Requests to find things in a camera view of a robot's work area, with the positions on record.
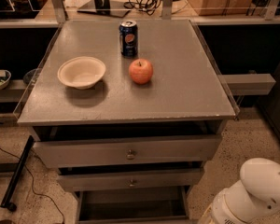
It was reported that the black bar on floor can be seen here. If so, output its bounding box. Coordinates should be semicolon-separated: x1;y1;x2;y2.
0;136;35;212

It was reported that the white paper bowl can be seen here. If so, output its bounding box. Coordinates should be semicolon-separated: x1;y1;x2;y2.
57;57;106;90

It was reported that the black monitor stand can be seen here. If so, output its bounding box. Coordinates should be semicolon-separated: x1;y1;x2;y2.
77;0;131;18

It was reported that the grey top drawer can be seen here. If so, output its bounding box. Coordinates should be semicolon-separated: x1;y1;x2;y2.
34;134;222;168

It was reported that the grey middle drawer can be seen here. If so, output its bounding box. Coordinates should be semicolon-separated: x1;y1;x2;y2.
57;168;204;192

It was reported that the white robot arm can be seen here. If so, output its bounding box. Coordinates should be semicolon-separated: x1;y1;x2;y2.
198;158;280;224

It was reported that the black floor cable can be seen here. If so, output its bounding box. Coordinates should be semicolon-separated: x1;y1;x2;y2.
0;132;66;224

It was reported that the dark round dish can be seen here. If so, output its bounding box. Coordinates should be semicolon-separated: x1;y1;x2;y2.
23;68;41;85

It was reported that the red apple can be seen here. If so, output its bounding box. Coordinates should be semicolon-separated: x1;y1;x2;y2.
129;59;153;85

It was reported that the blue pepsi can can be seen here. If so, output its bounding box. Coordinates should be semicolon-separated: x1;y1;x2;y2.
119;21;138;57

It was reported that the grey wooden drawer cabinet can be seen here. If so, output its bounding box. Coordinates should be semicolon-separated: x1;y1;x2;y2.
16;18;237;224

